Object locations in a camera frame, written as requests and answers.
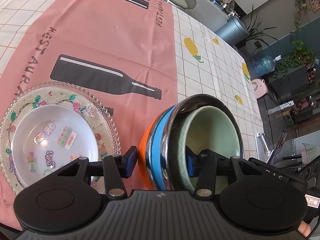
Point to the orange steel bowl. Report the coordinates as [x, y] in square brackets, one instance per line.
[142, 158]

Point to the clear glass beaded plate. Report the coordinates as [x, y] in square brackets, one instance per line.
[50, 104]

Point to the green ceramic bowl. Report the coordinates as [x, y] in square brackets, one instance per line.
[205, 128]

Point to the pink small fan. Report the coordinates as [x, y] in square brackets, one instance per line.
[259, 87]

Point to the white fruit painted plate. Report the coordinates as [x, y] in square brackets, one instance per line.
[15, 129]

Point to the blue water jug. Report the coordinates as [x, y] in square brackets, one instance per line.
[265, 65]

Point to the pink restaurant placemat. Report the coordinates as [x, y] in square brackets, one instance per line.
[113, 33]

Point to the lemon pattern tablecloth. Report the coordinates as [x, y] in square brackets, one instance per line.
[205, 63]

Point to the white sticker bowl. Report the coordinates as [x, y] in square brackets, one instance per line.
[48, 138]

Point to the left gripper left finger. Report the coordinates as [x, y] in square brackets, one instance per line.
[115, 168]

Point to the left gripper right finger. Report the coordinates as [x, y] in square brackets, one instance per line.
[210, 170]

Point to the grey metal bin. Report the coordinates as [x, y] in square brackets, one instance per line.
[233, 31]

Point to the blue steel bowl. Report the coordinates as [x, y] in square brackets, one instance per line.
[158, 155]

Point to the green potted plant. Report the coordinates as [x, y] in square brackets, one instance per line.
[253, 28]

